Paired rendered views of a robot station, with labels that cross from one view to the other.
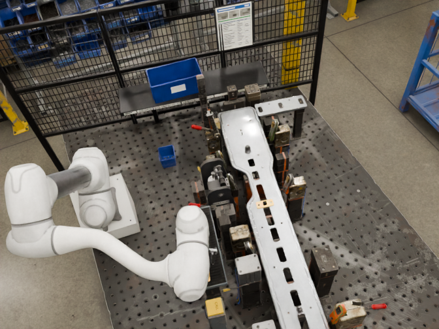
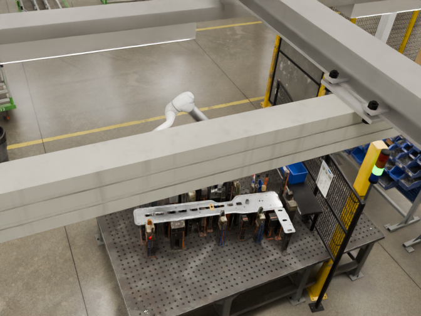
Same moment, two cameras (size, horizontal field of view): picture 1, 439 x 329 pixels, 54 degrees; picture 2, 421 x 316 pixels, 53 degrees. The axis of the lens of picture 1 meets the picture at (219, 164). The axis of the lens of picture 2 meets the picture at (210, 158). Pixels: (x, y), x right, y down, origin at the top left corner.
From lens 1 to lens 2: 306 cm
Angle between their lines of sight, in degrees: 53
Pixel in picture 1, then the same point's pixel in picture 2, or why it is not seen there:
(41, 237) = (169, 108)
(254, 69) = (313, 207)
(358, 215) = (221, 274)
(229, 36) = (321, 180)
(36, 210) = (176, 103)
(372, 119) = not seen: outside the picture
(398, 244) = (200, 291)
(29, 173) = (186, 95)
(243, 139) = (255, 201)
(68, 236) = (168, 114)
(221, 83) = (298, 191)
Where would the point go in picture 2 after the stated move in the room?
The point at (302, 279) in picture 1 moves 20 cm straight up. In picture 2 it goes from (169, 217) to (169, 201)
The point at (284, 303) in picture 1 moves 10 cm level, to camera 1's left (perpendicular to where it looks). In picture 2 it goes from (158, 209) to (157, 201)
